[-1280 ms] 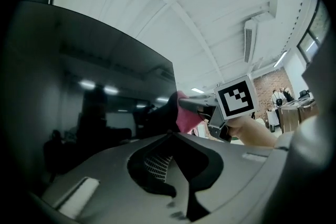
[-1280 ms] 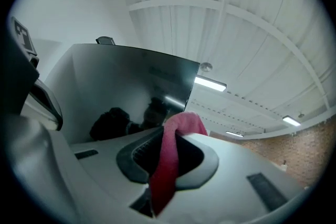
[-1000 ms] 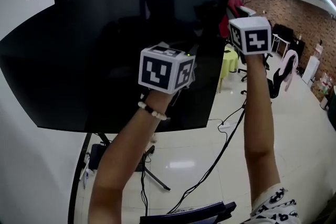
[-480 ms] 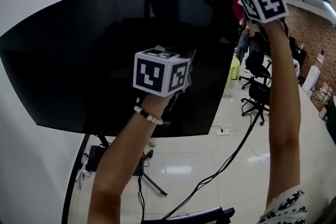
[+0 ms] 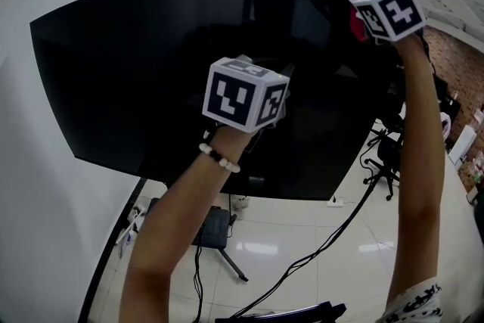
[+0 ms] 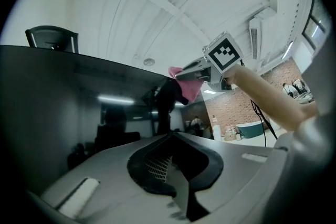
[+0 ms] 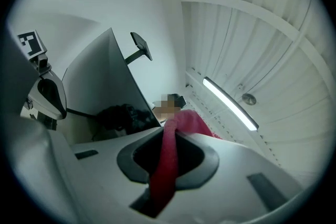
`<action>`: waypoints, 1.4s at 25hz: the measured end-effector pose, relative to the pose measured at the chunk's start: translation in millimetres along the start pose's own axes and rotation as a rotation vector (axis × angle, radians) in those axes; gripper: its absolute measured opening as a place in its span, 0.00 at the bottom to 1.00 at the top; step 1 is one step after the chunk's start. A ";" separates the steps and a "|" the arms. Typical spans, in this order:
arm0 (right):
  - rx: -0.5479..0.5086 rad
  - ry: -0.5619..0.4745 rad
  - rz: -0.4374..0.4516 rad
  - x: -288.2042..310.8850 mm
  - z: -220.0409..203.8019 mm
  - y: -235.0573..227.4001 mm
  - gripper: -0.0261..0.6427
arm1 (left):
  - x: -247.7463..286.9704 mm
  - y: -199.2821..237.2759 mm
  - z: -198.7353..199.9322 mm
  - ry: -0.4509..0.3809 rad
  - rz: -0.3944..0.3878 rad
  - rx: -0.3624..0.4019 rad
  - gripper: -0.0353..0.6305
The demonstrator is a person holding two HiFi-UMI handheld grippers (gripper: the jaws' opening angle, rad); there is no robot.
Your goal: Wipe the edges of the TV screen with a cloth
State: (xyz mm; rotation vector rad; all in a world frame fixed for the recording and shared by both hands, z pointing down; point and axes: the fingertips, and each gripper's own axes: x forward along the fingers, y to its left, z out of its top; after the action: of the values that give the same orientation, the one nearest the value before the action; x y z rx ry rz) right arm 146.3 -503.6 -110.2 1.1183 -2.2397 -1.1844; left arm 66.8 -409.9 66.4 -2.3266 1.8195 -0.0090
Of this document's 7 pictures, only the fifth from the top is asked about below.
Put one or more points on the white cardboard box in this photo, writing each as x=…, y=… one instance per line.
x=464, y=143

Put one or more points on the person's left forearm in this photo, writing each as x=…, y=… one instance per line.
x=181, y=223

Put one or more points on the person's right forearm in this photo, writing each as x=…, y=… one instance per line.
x=419, y=162

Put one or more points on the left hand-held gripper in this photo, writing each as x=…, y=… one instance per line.
x=242, y=94

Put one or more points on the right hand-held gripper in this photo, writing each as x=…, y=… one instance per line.
x=393, y=9

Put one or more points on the red cloth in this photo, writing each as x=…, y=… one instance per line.
x=356, y=20

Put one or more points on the patterned white sleeve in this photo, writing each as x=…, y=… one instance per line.
x=414, y=304

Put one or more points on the black office chair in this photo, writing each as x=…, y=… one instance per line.
x=387, y=155

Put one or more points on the black box on stand base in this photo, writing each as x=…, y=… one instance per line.
x=215, y=230

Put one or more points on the black TV screen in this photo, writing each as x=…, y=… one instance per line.
x=132, y=87

